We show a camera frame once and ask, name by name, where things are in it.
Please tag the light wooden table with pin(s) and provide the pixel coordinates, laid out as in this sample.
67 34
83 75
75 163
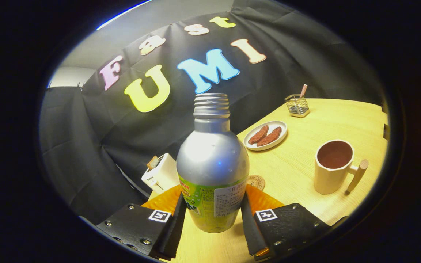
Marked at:
298 204

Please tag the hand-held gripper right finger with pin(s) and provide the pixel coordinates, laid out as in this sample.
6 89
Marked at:
287 226

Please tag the toast slice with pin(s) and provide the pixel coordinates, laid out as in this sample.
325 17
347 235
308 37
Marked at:
153 162

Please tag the white toaster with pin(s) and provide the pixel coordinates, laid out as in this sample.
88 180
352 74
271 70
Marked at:
165 173

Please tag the pink straw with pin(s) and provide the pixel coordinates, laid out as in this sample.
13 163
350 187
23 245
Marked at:
303 90

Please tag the round cork coaster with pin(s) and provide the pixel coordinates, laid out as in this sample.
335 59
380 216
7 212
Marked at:
257 182

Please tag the black backdrop cloth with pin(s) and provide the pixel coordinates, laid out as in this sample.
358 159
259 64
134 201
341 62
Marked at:
122 128

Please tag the white oval plate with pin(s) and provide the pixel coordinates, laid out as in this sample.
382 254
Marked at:
279 128

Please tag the silver bottle with green label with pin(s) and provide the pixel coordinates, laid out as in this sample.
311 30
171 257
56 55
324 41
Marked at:
212 160

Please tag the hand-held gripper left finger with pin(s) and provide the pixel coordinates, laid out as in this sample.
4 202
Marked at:
137 228

